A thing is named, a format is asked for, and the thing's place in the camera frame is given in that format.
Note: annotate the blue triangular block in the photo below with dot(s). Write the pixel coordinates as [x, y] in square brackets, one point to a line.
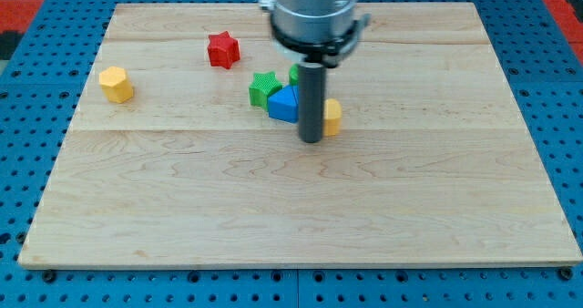
[283, 105]

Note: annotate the green star block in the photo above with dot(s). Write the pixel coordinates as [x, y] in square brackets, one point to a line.
[263, 86]

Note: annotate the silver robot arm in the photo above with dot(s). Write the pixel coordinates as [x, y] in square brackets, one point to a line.
[317, 35]

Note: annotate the yellow heart block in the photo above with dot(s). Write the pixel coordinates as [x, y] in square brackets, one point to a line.
[333, 113]

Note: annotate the yellow hexagon block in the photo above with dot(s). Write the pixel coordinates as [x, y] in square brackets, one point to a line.
[115, 84]

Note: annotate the green round block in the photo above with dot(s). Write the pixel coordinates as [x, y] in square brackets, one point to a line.
[293, 75]

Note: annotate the red star block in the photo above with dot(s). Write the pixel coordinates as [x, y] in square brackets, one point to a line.
[223, 50]

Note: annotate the black clamp ring mount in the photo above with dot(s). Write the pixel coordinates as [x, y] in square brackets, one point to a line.
[328, 54]

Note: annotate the light wooden board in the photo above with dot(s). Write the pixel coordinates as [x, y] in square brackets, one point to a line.
[433, 166]

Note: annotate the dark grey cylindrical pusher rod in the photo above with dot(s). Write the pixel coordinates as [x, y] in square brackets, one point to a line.
[311, 90]

